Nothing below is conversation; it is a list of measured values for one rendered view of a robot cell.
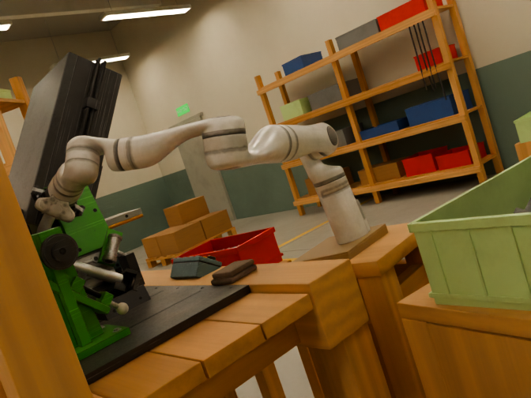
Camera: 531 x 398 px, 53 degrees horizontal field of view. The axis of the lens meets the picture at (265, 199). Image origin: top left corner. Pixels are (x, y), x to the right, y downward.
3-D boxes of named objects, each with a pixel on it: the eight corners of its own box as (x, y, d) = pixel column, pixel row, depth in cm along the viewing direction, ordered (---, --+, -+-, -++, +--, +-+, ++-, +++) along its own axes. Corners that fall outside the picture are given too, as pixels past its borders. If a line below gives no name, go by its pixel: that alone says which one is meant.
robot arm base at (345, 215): (352, 233, 154) (329, 179, 153) (374, 229, 146) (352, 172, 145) (331, 245, 148) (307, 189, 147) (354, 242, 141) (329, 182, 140)
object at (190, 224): (204, 241, 879) (190, 198, 871) (237, 234, 825) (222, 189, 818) (148, 268, 790) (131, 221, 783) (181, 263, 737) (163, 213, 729)
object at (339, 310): (104, 305, 232) (92, 273, 231) (370, 320, 118) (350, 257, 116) (74, 319, 224) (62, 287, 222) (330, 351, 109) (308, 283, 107)
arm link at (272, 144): (233, 169, 104) (296, 161, 125) (227, 121, 103) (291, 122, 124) (197, 174, 109) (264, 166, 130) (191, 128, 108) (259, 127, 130)
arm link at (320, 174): (286, 137, 144) (310, 194, 145) (314, 123, 139) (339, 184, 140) (300, 131, 152) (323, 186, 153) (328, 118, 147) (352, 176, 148)
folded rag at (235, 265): (232, 284, 128) (228, 272, 128) (211, 286, 133) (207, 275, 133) (258, 268, 135) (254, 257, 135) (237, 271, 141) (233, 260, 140)
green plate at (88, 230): (107, 250, 153) (76, 187, 155) (116, 241, 147) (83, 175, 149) (69, 265, 145) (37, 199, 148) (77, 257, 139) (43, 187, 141)
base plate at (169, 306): (80, 290, 207) (79, 286, 207) (251, 292, 123) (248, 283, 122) (-34, 342, 180) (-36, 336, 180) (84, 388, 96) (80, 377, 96)
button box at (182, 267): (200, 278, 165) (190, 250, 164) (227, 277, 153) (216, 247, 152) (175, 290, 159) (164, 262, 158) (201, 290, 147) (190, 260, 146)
